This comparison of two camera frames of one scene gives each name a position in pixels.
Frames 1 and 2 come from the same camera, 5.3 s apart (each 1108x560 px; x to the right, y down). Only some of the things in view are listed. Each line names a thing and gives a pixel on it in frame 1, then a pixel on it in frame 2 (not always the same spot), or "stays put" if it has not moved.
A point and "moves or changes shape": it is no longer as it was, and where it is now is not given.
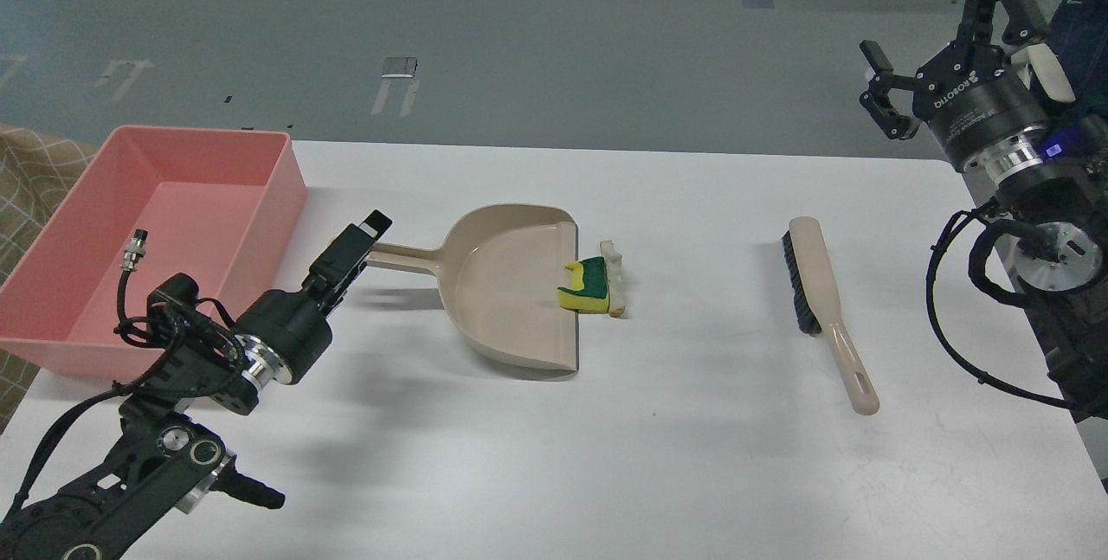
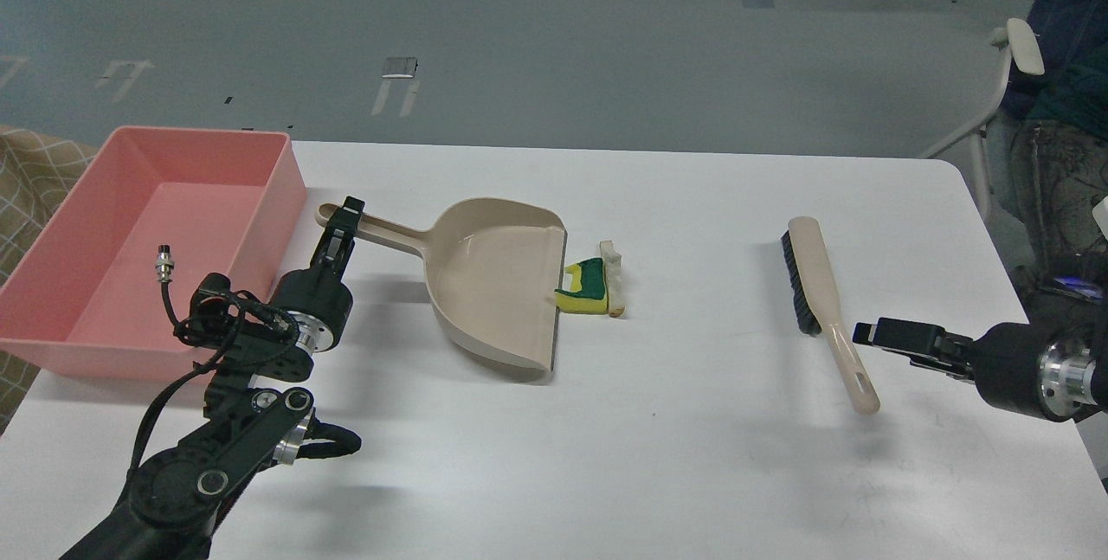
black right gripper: (986, 117) → (1019, 366)
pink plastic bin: (220, 206) stays put
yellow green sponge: (589, 291) stays put
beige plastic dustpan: (498, 272) moves or changes shape
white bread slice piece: (615, 280) stays put
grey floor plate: (399, 67) stays put
